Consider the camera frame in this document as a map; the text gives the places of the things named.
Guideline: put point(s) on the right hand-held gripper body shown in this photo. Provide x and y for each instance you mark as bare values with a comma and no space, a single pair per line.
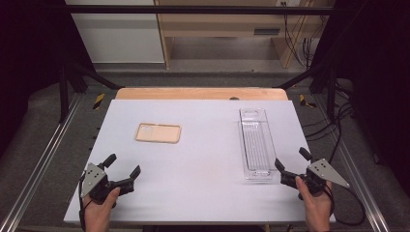
324,172

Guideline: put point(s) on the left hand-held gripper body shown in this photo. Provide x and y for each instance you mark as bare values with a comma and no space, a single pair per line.
94,176

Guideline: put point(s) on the clear plastic tray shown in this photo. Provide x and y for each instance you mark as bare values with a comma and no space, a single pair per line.
256,141

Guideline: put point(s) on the beige phone case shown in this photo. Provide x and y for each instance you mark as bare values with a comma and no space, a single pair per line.
158,133

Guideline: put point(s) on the person's right hand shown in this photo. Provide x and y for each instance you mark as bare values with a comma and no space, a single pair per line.
317,209

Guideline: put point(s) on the person's left hand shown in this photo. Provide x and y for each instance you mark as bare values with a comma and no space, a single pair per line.
98,216

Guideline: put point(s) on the yellow black tape strip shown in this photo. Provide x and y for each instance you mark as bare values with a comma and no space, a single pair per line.
99,101
303,101

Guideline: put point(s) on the wooden table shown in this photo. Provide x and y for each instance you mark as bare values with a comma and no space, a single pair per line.
193,93

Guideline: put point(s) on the black curtain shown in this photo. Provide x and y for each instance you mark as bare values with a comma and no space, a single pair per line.
380,80
29,48

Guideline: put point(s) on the white cabinet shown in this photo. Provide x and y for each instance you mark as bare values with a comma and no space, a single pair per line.
119,35

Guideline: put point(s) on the dark grey box under desk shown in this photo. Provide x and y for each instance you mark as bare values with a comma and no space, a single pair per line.
267,31

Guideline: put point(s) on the wooden desk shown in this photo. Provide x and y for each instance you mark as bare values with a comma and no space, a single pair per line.
222,22

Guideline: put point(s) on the aluminium rail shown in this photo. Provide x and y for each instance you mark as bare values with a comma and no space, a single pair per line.
48,151
354,170

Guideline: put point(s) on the black frame strut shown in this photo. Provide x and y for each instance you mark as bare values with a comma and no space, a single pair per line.
83,75
322,77

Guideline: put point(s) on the black horizontal frame bar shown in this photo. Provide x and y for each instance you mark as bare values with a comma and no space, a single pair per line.
193,9

